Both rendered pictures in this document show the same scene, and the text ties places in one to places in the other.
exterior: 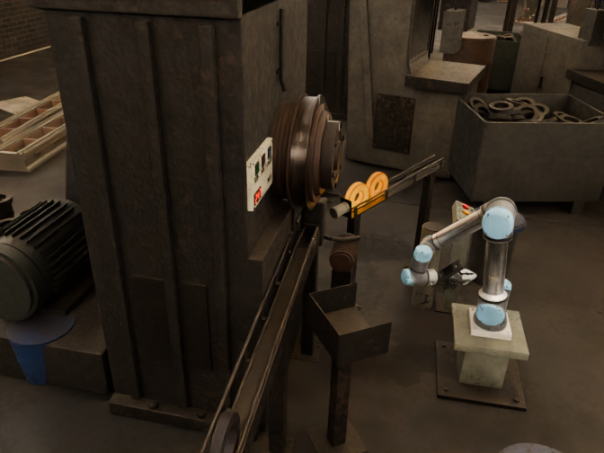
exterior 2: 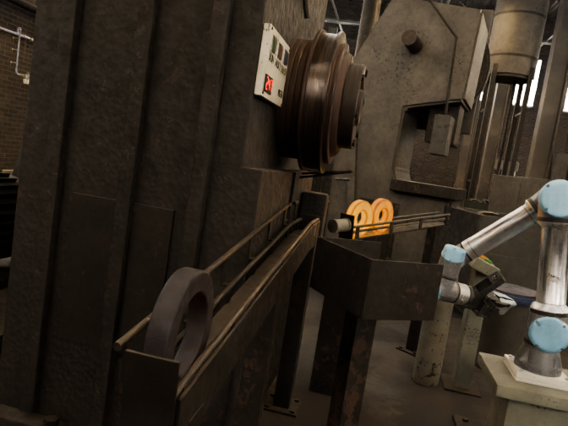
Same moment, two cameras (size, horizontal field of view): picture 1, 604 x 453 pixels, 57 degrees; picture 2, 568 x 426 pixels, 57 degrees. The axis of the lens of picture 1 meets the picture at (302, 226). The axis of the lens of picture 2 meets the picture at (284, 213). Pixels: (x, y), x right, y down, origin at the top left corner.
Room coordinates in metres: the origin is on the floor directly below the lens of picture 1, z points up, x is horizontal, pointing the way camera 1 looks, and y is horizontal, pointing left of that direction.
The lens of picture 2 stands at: (0.33, 0.09, 0.91)
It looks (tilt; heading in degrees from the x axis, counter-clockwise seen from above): 6 degrees down; 359
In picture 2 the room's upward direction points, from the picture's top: 9 degrees clockwise
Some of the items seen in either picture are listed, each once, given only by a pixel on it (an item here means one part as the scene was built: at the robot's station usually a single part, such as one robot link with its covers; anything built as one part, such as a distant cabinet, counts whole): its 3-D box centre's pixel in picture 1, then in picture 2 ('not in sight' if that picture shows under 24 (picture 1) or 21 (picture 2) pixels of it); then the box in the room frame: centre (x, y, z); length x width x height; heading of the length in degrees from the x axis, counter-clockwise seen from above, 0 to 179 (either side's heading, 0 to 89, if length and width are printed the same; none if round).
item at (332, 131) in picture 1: (333, 155); (352, 106); (2.12, -0.12, 1.11); 0.28 x 0.06 x 0.28; 168
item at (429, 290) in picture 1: (427, 266); (434, 326); (2.65, -0.71, 0.26); 0.12 x 0.12 x 0.52
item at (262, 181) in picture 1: (261, 173); (274, 69); (1.83, 0.15, 1.15); 0.26 x 0.02 x 0.18; 168
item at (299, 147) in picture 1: (309, 152); (324, 103); (2.14, -0.02, 1.11); 0.47 x 0.06 x 0.47; 168
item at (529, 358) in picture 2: (491, 313); (539, 354); (2.07, -0.89, 0.38); 0.15 x 0.15 x 0.10
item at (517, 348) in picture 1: (487, 330); (533, 381); (2.07, -0.89, 0.28); 0.32 x 0.32 x 0.04; 80
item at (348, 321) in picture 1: (342, 381); (353, 386); (1.63, -0.18, 0.36); 0.26 x 0.20 x 0.72; 23
